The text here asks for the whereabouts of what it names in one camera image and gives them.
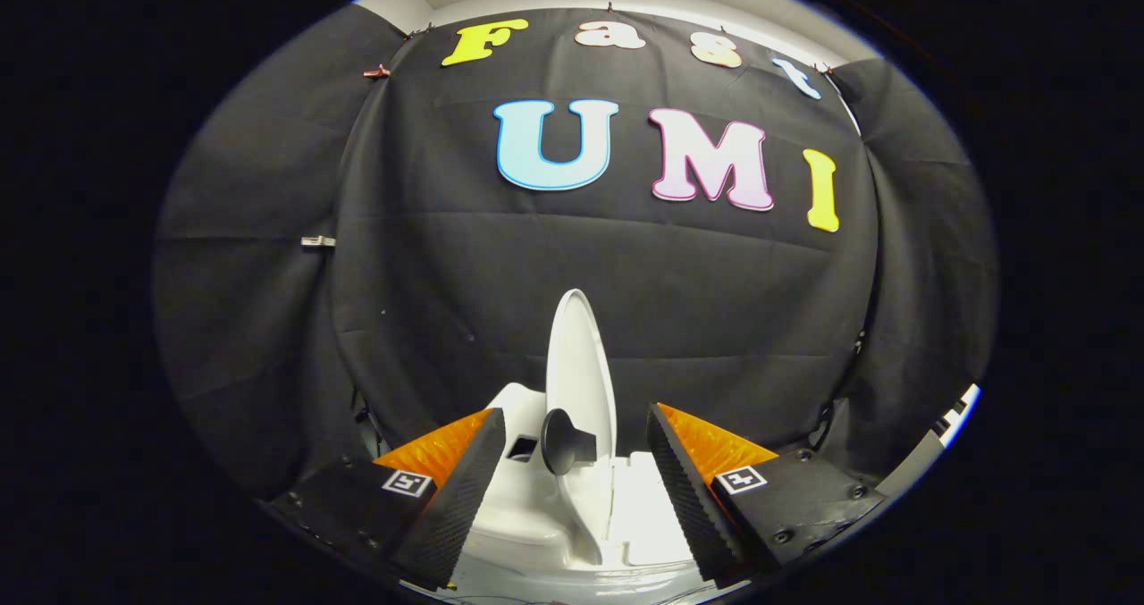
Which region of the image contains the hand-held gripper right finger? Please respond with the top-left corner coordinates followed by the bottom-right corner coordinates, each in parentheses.
top-left (646, 402), bottom-right (887, 584)

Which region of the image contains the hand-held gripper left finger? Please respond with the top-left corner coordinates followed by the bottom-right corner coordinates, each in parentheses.
top-left (268, 408), bottom-right (507, 590)

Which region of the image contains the white toilet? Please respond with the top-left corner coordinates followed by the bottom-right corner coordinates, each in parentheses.
top-left (447, 382), bottom-right (716, 601)

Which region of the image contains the black backdrop cloth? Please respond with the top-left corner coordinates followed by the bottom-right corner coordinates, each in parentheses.
top-left (152, 2), bottom-right (997, 503)

